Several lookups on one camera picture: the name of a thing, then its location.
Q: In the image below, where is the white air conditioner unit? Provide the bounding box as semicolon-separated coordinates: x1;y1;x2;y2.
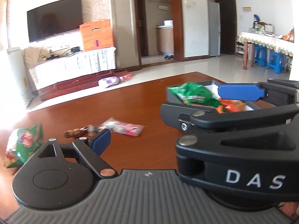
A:
7;48;33;108

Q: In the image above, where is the silver refrigerator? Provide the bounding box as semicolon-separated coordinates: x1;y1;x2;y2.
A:
207;1;221;57

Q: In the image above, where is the black wall television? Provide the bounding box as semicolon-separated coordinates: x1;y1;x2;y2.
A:
27;0;83;42

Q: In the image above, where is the tv cabinet with cloth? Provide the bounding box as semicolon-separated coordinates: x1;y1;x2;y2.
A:
29;47;132;101

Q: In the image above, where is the pink white candy packet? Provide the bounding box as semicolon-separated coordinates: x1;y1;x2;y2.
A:
100;118;144;136

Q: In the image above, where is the purple white floor object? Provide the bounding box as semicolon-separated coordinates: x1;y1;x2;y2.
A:
98;76;122;88

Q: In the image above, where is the grey shallow tray box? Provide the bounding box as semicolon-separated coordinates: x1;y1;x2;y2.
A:
166;80;259;113

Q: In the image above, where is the orange cardboard box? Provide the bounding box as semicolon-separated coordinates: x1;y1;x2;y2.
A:
80;19;114;52

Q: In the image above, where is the green snack bag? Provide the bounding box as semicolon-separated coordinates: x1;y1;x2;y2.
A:
167;83;220;108

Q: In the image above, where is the kitchen counter cabinet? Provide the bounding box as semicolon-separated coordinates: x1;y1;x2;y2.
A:
156;26;174;55

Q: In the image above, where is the round green chip bag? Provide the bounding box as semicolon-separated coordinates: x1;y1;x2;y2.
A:
4;124;44;168

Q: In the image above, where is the pair of slippers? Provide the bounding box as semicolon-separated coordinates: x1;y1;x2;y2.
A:
164;54;174;60

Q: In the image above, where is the person right hand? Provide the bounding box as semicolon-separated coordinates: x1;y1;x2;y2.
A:
279;202;299;218

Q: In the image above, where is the dining table with lace cloth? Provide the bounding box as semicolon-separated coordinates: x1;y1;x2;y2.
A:
237;32;295;70

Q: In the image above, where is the brown foil candy string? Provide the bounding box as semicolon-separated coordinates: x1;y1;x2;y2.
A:
63;125;94;139

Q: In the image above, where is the small orange snack packet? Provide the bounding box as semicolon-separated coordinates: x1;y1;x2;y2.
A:
216;99;246;113

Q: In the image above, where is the blue plastic stool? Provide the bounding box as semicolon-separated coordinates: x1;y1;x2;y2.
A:
254;45;268;67
266;51;285;74

